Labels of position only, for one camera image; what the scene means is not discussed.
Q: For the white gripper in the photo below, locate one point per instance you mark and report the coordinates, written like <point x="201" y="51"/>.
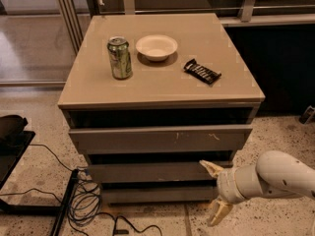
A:
<point x="226" y="183"/>

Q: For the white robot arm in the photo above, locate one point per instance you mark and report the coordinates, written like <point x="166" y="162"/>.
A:
<point x="275" y="175"/>

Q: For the grey top drawer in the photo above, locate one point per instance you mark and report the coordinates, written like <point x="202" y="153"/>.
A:
<point x="160" y="139"/>

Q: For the grey three-drawer cabinet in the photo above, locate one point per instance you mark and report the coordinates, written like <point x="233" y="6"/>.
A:
<point x="159" y="94"/>

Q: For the black snack bar wrapper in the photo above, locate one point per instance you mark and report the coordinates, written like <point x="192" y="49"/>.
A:
<point x="200" y="72"/>

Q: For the white bowl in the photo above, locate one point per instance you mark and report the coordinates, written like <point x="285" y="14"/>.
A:
<point x="156" y="47"/>

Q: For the green soda can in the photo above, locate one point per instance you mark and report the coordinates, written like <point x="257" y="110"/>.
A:
<point x="119" y="57"/>

